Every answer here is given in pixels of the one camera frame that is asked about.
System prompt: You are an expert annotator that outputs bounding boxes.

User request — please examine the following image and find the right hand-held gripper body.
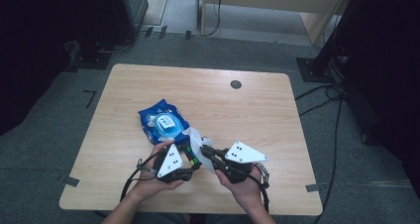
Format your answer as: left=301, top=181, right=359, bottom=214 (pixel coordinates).
left=213, top=140, right=269, bottom=184

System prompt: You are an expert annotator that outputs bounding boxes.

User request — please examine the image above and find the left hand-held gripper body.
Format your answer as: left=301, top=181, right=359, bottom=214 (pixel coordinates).
left=153, top=143, right=195, bottom=184

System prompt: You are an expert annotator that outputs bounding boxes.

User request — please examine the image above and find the colourful puzzle cube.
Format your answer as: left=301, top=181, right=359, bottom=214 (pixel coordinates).
left=182, top=144, right=203, bottom=169

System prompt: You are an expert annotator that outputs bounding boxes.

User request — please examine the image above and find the white wet wipe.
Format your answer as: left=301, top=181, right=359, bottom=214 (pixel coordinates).
left=182, top=126, right=216, bottom=174

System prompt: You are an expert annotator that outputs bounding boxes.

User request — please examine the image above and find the blue wet wipes pack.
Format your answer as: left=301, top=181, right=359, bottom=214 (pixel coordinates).
left=138, top=98, right=192, bottom=145

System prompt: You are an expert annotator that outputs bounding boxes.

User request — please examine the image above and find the person's left hand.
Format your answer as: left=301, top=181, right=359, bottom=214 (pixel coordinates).
left=133, top=140, right=185, bottom=202

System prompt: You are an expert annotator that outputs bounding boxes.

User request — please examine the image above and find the person's right hand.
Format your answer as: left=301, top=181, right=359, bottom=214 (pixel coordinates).
left=215, top=165, right=267, bottom=214

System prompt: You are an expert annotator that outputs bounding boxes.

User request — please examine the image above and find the grey tape piece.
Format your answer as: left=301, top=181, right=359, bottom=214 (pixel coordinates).
left=57, top=174, right=81, bottom=188
left=305, top=182, right=326, bottom=193

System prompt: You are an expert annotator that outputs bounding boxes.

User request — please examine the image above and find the black metal stand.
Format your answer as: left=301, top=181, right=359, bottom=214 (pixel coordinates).
left=295, top=0, right=368, bottom=84

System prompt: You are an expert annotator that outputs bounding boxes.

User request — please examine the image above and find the black flat stand base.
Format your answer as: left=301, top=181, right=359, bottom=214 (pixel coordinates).
left=68, top=40, right=113, bottom=71

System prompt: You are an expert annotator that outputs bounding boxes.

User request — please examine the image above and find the dark cabinet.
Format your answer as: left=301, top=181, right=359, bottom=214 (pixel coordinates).
left=108, top=0, right=150, bottom=44

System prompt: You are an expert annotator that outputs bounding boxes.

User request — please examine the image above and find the dark curtain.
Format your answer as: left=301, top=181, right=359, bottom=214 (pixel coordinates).
left=0, top=0, right=72, bottom=136
left=343, top=0, right=420, bottom=198

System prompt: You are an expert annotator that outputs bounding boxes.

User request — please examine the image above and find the left hand-held gripper cable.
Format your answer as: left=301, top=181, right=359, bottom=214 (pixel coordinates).
left=120, top=150, right=162, bottom=202

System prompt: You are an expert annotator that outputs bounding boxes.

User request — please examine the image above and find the hand-held gripper cable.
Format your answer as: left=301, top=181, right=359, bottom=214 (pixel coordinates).
left=252, top=163, right=271, bottom=213
left=120, top=150, right=162, bottom=202

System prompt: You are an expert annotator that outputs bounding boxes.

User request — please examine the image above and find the right hand-held gripper cable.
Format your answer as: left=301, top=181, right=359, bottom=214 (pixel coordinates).
left=252, top=163, right=271, bottom=213

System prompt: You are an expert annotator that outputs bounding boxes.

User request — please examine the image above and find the long black floor cable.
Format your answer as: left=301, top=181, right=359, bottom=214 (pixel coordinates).
left=311, top=94, right=346, bottom=224

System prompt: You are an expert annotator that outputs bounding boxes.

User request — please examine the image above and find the looped black floor cable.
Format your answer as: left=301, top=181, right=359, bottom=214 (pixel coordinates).
left=294, top=83, right=346, bottom=117

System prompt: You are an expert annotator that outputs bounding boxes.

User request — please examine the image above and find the black hanging cable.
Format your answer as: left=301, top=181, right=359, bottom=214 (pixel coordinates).
left=201, top=0, right=223, bottom=38

